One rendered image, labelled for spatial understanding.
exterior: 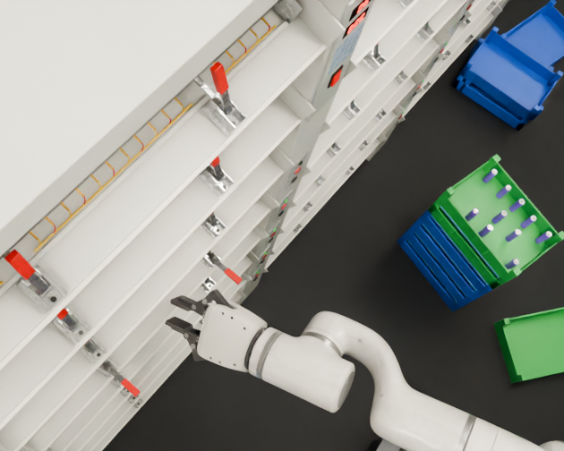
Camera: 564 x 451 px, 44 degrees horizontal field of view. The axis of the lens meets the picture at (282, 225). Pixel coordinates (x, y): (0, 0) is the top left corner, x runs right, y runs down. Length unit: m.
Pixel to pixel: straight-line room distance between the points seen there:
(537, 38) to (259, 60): 2.25
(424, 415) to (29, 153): 0.74
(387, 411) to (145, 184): 0.53
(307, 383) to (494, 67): 1.85
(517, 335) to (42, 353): 1.84
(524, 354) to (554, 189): 0.63
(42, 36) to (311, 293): 1.83
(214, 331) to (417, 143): 1.55
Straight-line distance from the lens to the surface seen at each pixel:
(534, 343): 2.49
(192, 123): 0.77
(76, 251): 0.73
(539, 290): 2.55
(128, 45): 0.54
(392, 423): 1.08
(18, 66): 0.54
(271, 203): 1.33
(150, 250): 0.92
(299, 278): 2.29
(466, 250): 2.08
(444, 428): 1.08
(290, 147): 1.11
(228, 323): 1.16
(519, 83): 2.74
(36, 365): 0.91
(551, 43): 3.00
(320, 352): 1.12
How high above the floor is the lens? 2.19
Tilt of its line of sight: 70 degrees down
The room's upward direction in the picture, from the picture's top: 22 degrees clockwise
